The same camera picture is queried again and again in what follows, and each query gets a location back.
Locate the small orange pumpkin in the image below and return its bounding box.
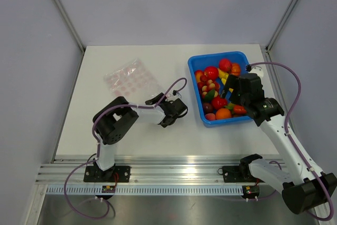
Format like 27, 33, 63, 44
230, 63, 241, 76

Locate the wrinkled red tomato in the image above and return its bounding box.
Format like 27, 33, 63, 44
219, 58, 232, 72

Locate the red yellow mango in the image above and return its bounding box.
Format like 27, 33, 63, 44
194, 70, 204, 83

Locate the clear pink-dotted zip bag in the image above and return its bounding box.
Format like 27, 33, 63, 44
103, 58, 164, 104

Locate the yellow banana bunch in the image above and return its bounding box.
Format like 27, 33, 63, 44
217, 68, 230, 97

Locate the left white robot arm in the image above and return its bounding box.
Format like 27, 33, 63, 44
85, 93, 188, 182

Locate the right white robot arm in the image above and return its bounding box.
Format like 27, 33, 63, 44
221, 73, 336, 214

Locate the orange carrot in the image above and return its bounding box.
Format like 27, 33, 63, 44
233, 105, 247, 115

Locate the yellow green pepper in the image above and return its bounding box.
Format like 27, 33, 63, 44
225, 103, 236, 112

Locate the red apple middle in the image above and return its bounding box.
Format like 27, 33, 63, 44
211, 96, 227, 110

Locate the dark purple plum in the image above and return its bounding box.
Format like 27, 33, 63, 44
202, 102, 214, 114

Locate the pink peach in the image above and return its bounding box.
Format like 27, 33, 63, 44
205, 113, 216, 121

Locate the orange fruit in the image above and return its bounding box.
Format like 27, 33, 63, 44
215, 108, 232, 120

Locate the blue plastic bin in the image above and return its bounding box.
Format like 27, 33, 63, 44
187, 51, 257, 128

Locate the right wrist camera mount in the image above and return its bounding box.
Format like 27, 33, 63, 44
246, 65, 264, 79

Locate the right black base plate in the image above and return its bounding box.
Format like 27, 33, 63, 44
217, 165, 249, 183

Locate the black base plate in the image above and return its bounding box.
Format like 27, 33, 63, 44
217, 165, 249, 183
83, 164, 131, 183

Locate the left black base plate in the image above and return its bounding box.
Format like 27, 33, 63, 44
83, 164, 131, 183

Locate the white slotted cable duct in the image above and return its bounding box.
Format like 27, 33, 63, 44
46, 185, 259, 196

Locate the aluminium mounting rail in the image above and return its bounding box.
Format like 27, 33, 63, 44
35, 155, 241, 185

